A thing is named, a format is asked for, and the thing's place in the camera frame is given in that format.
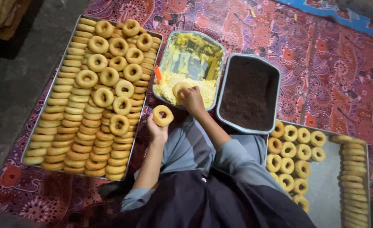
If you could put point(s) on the brown chocolate sprinkles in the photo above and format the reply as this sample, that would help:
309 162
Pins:
249 95

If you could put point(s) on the brown bundle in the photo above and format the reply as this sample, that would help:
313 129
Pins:
2 15

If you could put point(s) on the person's dark cloth garment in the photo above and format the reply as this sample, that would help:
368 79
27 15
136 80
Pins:
211 202

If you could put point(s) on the person's grey clothing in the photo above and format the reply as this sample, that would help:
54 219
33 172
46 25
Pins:
189 148

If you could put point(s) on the yellow butter cream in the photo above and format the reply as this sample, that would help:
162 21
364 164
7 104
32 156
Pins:
202 87

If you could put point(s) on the person's right hand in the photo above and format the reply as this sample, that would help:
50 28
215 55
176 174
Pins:
193 100

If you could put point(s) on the grey tray with chocolate sprinkles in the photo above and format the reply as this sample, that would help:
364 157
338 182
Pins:
222 95

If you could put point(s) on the grey tray with butter cream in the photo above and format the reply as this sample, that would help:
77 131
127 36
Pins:
219 63

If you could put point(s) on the person's left fingers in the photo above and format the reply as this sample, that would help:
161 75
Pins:
150 120

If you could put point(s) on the small yellow scrap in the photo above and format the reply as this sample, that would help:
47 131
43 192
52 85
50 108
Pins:
295 17
253 13

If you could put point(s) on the heap of plain donuts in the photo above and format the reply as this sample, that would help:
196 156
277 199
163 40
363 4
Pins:
91 101

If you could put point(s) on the rows of flat-lying donuts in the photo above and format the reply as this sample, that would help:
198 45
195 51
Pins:
288 155

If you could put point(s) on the row of upright donuts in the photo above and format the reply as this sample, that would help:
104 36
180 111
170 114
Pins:
353 180

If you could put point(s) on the red purple patterned floor cloth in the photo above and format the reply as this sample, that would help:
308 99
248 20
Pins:
326 79

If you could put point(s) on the person's right fingers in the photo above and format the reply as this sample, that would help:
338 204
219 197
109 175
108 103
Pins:
185 92

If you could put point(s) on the metal tray for finished donuts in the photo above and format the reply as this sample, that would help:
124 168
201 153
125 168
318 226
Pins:
326 180

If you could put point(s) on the blue mat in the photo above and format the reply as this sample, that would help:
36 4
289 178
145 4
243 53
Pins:
345 15

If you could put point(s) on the person's left hand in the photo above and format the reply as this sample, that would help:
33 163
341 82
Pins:
157 133

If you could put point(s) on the large metal baking tray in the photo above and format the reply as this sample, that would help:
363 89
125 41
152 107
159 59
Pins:
48 95

